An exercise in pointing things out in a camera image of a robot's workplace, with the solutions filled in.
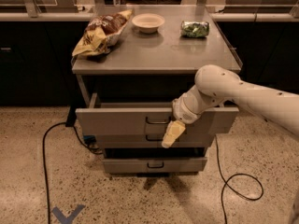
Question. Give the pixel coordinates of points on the dark counter with white top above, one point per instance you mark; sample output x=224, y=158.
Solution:
x=35, y=56

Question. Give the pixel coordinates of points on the grey drawer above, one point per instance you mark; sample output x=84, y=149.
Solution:
x=112, y=119
x=160, y=165
x=152, y=141

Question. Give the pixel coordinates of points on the grey metal drawer cabinet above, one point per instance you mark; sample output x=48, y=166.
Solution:
x=154, y=68

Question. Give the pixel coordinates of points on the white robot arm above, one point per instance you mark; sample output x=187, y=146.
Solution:
x=214, y=85

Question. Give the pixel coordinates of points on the grey bottom drawer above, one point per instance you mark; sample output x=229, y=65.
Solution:
x=160, y=165

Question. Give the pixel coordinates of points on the yellow brown chip bag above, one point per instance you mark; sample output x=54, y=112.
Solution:
x=101, y=33

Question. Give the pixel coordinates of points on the blue power box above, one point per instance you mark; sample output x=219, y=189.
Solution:
x=89, y=138

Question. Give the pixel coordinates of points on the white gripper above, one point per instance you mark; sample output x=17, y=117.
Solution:
x=184, y=113

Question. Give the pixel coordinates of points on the grey middle drawer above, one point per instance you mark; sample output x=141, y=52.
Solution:
x=152, y=141

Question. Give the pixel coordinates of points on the white paper bowl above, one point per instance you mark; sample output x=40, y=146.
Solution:
x=148, y=23

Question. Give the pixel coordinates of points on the green crushed can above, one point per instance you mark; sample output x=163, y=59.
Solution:
x=195, y=29

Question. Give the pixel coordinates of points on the grey top drawer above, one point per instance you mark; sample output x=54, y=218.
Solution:
x=112, y=119

